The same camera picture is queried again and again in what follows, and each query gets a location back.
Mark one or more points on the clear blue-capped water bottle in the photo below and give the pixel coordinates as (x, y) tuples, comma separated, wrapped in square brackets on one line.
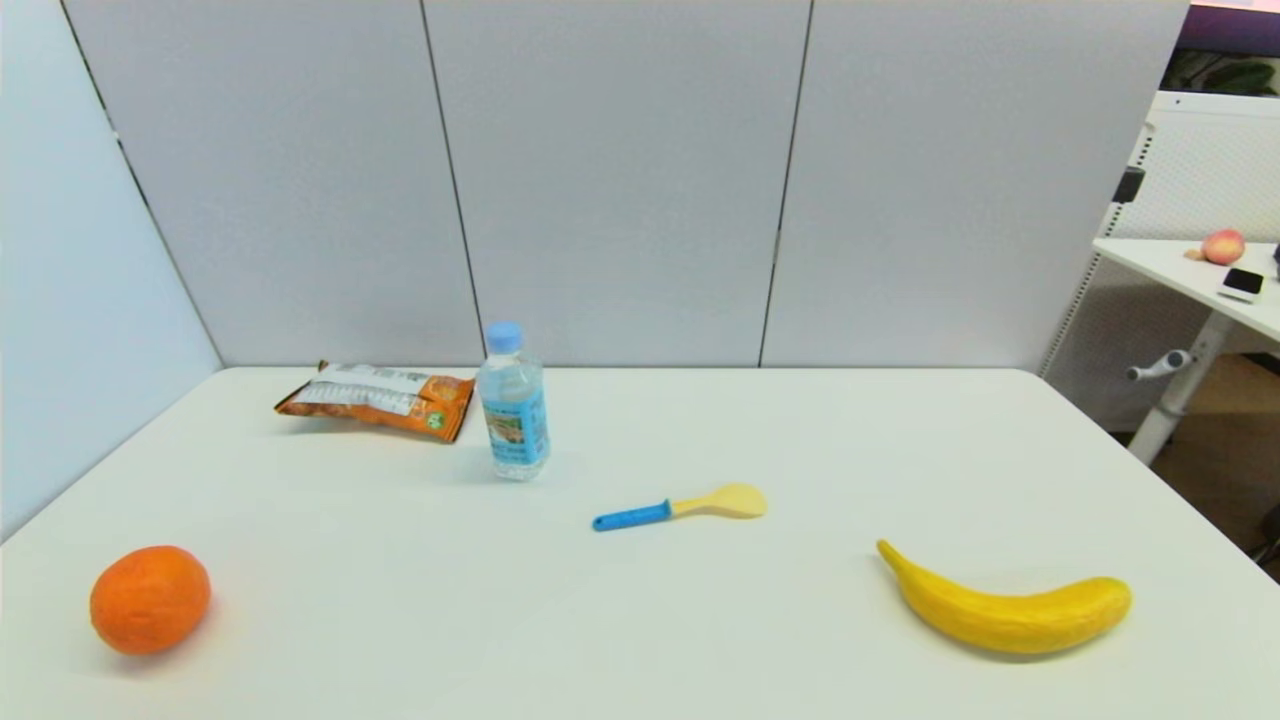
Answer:
[(514, 420)]

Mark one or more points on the orange snack bag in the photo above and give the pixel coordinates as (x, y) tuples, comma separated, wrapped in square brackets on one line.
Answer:
[(385, 400)]

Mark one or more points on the yellow banana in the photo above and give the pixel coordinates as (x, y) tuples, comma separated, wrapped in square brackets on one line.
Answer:
[(1010, 615)]

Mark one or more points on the black clip on panel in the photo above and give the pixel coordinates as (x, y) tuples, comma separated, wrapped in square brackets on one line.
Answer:
[(1129, 185)]

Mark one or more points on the white metal stand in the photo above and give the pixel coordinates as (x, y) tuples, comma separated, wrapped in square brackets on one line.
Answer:
[(1170, 265)]

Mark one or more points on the orange fruit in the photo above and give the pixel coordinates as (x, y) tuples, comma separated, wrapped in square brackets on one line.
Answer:
[(150, 600)]

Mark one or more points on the pink peach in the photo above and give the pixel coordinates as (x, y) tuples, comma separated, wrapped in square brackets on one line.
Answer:
[(1223, 247)]

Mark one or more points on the black and white phone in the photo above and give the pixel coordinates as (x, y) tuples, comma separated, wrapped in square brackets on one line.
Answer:
[(1242, 283)]

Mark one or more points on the white perforated panel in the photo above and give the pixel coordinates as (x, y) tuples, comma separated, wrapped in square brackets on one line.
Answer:
[(1215, 160)]

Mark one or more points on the dark green plant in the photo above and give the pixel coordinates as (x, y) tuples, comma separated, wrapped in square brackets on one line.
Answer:
[(1225, 75)]

